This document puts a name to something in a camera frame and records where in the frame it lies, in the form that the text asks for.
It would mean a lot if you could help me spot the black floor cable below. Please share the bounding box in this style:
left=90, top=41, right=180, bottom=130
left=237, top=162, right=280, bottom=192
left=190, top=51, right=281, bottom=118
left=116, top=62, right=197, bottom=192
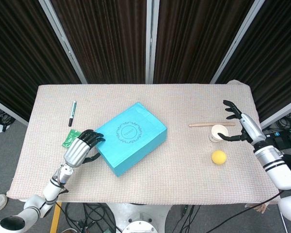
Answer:
left=269, top=110, right=291, bottom=149
left=0, top=103, right=16, bottom=133
left=65, top=202, right=117, bottom=233

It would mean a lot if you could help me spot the yellow floor tape strip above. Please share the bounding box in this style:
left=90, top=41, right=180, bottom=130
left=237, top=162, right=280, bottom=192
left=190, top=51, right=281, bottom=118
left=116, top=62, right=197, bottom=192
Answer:
left=49, top=202, right=63, bottom=233

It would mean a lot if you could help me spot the wooden stick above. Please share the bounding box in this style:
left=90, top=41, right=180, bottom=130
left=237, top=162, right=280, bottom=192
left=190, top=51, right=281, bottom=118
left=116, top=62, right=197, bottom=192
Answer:
left=188, top=122, right=236, bottom=128

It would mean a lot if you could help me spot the green plastic sachet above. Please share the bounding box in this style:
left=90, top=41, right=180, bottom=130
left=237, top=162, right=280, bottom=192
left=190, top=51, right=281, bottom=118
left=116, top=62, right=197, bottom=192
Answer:
left=61, top=129, right=82, bottom=148

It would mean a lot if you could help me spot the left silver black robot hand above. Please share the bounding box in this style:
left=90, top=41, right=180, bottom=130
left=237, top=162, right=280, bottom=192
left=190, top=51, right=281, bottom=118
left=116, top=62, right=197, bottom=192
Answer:
left=64, top=129, right=106, bottom=168

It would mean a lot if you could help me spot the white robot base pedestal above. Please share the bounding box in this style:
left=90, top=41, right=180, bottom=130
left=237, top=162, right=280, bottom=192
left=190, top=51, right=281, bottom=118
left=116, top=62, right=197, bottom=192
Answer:
left=109, top=202, right=173, bottom=233

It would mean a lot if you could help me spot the dark brown partition panel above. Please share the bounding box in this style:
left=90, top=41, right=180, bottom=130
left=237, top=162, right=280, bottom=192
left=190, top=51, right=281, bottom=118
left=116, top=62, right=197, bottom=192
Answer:
left=217, top=0, right=291, bottom=122
left=153, top=0, right=255, bottom=84
left=50, top=0, right=151, bottom=84
left=0, top=0, right=82, bottom=122

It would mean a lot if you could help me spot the beige cloth-covered table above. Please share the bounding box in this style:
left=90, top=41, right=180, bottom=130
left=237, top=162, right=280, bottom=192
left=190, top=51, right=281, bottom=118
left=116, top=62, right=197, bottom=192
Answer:
left=7, top=80, right=282, bottom=206

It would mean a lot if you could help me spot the green white marker pen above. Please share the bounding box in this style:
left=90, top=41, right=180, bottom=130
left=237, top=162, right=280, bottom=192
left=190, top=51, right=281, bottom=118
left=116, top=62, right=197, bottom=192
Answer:
left=68, top=100, right=78, bottom=128

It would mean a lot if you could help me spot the light blue cardboard box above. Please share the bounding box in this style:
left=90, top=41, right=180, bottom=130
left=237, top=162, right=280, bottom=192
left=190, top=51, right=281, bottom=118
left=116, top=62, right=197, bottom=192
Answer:
left=96, top=102, right=168, bottom=178

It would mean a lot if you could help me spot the yellow ball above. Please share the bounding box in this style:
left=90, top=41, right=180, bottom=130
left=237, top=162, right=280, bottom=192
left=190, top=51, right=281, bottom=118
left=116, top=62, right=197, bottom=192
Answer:
left=210, top=150, right=227, bottom=166

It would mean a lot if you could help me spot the white paper cup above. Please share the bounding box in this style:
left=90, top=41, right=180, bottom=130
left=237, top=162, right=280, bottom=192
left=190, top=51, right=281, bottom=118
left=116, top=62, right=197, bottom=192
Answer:
left=208, top=124, right=229, bottom=144

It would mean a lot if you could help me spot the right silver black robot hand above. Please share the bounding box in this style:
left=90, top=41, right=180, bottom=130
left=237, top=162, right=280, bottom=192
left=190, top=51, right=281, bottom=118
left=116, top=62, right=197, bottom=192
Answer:
left=218, top=100, right=267, bottom=147

